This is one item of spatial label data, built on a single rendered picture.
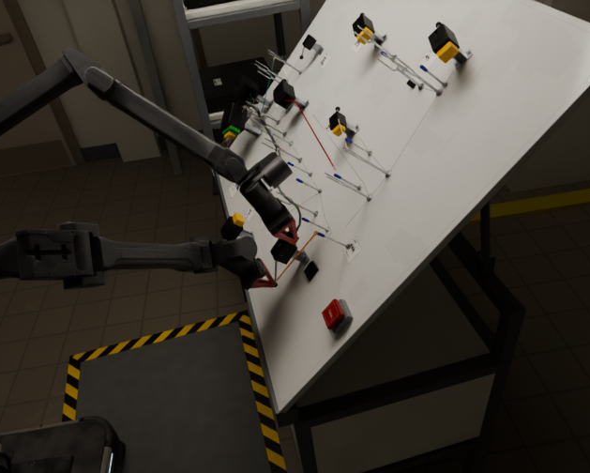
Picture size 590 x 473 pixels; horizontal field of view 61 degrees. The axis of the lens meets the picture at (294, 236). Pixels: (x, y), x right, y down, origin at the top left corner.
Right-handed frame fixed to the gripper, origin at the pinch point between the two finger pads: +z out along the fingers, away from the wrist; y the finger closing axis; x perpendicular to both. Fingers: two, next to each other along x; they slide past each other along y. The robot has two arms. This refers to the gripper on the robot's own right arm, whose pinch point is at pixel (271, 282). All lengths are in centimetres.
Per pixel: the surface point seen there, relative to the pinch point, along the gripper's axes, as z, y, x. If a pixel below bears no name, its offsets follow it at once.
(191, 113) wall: 45, 284, 25
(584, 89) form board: -9, -38, -74
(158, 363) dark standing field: 44, 79, 98
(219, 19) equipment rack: -31, 89, -42
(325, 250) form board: 1.2, -5.3, -17.3
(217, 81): -10, 113, -22
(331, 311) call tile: -1.4, -25.0, -11.5
